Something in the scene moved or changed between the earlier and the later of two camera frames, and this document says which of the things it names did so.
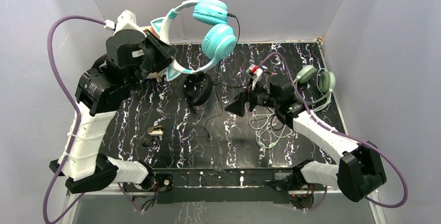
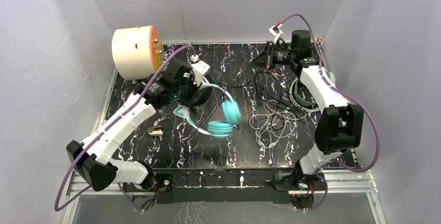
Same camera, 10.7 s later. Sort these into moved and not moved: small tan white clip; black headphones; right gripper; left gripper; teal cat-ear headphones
Moved: left gripper; teal cat-ear headphones; right gripper
Not moved: small tan white clip; black headphones
